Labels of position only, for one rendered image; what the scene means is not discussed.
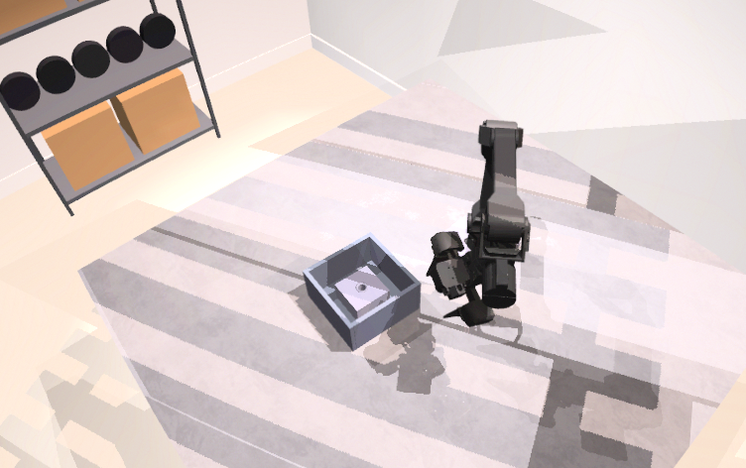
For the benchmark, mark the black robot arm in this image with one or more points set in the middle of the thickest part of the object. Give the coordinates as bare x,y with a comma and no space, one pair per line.
494,226

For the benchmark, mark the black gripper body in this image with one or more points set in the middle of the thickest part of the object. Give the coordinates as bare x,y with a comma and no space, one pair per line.
474,312

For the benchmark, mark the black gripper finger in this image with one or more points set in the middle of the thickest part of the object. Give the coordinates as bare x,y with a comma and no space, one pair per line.
436,259
455,312

